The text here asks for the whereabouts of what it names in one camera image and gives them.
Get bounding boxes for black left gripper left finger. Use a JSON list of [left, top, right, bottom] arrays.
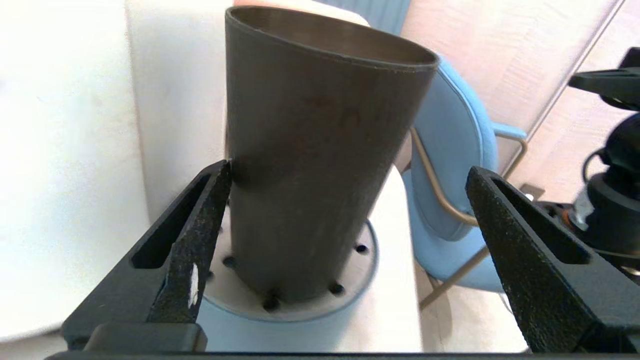
[[62, 159, 233, 349]]

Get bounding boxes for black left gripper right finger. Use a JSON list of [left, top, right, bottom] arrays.
[[465, 166, 640, 353]]

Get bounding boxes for dark plastic cup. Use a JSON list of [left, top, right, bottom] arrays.
[[224, 5, 441, 307]]

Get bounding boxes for blue chair metal legs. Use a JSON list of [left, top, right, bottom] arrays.
[[402, 55, 529, 311]]

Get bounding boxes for grey-blue perforated drip tray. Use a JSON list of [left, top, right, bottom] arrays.
[[197, 207, 380, 353]]

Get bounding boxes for large tea dispenser white base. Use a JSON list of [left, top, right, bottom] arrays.
[[0, 0, 373, 343]]

